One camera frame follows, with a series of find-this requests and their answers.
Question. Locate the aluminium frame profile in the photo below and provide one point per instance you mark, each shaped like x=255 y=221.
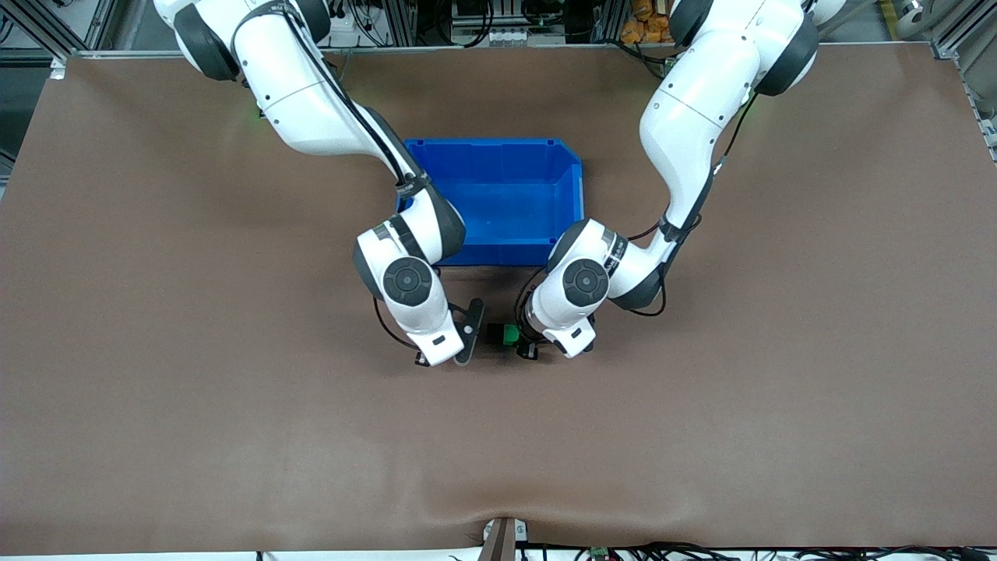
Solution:
x=962 y=35
x=54 y=27

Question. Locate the blue plastic storage bin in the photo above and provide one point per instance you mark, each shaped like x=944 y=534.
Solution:
x=514 y=195

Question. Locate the small green cube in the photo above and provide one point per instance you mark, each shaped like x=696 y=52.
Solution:
x=510 y=335

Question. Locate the small black cube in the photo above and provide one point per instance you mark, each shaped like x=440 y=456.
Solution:
x=494 y=333

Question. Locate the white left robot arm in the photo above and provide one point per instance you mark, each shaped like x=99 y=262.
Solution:
x=693 y=109

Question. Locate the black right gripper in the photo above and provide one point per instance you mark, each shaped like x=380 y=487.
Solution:
x=419 y=361

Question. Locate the bag of orange items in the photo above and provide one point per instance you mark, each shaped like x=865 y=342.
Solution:
x=646 y=23

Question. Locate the metal clamp bracket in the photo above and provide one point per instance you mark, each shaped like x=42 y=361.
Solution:
x=505 y=538

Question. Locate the white terminal block strip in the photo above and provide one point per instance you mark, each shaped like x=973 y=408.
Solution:
x=510 y=37

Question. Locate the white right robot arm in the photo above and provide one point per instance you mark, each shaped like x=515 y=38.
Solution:
x=311 y=101

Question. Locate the white power strip with plugs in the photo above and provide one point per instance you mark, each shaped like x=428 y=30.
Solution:
x=347 y=22

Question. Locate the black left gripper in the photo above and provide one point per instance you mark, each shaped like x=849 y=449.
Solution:
x=528 y=351

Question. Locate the table cover sheet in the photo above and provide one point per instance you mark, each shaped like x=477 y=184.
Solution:
x=498 y=436

